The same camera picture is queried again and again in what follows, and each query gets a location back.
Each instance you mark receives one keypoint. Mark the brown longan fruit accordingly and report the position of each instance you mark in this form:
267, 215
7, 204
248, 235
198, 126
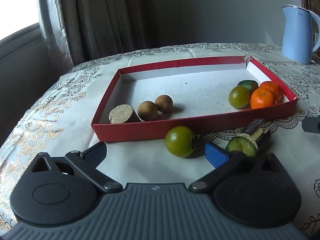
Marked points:
164, 103
147, 111

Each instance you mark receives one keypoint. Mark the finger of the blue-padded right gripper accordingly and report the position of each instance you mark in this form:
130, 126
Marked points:
311, 124

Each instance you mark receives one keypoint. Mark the brown patterned curtain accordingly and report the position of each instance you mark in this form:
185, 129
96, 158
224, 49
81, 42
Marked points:
76, 31

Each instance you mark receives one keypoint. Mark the green round fruit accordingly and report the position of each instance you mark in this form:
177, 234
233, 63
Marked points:
239, 97
180, 141

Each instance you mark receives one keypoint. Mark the green fruit behind tangerines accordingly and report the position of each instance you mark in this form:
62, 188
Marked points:
250, 85

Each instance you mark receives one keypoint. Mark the dark sugarcane stick piece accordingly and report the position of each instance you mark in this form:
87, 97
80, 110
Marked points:
254, 132

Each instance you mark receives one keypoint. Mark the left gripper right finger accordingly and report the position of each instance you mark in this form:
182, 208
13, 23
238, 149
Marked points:
225, 164

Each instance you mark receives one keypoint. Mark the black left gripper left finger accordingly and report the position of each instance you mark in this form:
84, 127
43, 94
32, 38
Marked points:
84, 165

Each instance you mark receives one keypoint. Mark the orange tangerine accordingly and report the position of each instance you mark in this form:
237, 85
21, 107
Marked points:
262, 97
275, 88

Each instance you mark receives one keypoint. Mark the window with grey frame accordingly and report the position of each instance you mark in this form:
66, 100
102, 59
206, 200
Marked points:
19, 24

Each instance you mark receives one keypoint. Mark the light blue electric kettle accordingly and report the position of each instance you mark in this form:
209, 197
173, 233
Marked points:
298, 43

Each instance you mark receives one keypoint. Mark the red shallow cardboard box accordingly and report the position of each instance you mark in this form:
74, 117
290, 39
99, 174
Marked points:
199, 88

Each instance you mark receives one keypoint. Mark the floral lace tablecloth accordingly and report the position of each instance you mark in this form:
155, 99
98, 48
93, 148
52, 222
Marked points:
60, 120

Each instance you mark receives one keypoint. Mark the halved green lime on table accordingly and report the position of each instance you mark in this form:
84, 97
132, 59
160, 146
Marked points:
243, 145

